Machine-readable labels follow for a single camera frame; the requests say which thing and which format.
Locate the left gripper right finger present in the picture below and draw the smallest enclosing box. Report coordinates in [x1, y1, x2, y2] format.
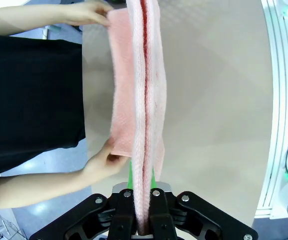
[147, 164, 259, 240]

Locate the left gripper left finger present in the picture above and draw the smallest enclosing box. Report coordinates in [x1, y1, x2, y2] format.
[28, 160, 137, 240]

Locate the pink terry towel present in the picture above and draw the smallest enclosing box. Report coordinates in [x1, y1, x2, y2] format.
[107, 0, 168, 237]

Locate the person's right forearm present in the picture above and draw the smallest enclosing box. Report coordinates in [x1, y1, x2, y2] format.
[0, 163, 94, 210]

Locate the person's left forearm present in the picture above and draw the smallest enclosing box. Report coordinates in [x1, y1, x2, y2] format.
[0, 3, 71, 36]

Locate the person's right hand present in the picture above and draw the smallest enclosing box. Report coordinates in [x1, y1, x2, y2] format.
[84, 136, 131, 187]

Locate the person's left hand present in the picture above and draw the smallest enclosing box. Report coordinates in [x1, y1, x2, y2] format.
[58, 0, 115, 28]

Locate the person in black t-shirt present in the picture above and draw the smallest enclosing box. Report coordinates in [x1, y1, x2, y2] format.
[0, 34, 87, 217]

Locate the white aluminium frame rail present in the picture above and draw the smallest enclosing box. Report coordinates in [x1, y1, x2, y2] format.
[254, 0, 288, 220]

